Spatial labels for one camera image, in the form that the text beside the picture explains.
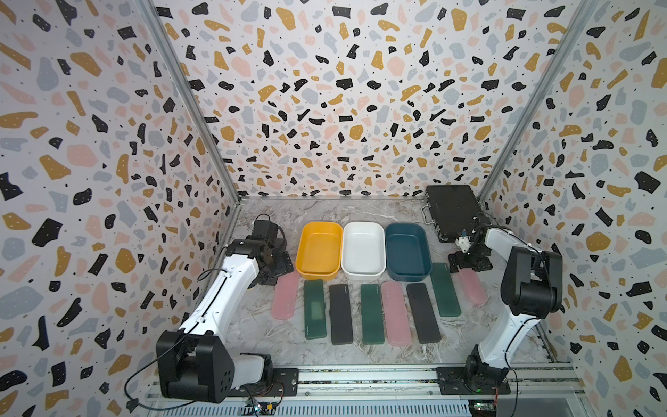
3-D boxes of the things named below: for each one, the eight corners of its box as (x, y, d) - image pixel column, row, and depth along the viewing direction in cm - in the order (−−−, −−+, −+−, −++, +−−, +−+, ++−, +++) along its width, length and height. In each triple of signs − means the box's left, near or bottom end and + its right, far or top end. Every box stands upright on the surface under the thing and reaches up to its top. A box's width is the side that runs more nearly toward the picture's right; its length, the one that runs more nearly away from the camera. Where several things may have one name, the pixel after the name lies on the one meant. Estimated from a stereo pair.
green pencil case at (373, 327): (362, 344, 83) (362, 342, 81) (360, 286, 96) (361, 283, 94) (384, 344, 83) (385, 342, 81) (379, 286, 96) (380, 283, 94)
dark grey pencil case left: (331, 346, 82) (330, 344, 80) (329, 287, 95) (328, 284, 93) (353, 344, 83) (353, 342, 81) (348, 286, 96) (348, 283, 94)
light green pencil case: (305, 340, 83) (304, 338, 82) (304, 283, 96) (304, 280, 95) (327, 337, 84) (326, 335, 82) (323, 281, 97) (323, 278, 95)
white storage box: (340, 281, 97) (340, 272, 92) (342, 231, 112) (341, 221, 107) (386, 281, 97) (388, 272, 92) (381, 231, 113) (383, 222, 108)
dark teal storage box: (386, 283, 97) (388, 274, 92) (381, 232, 112) (383, 222, 107) (432, 283, 97) (437, 274, 92) (421, 232, 113) (425, 222, 107)
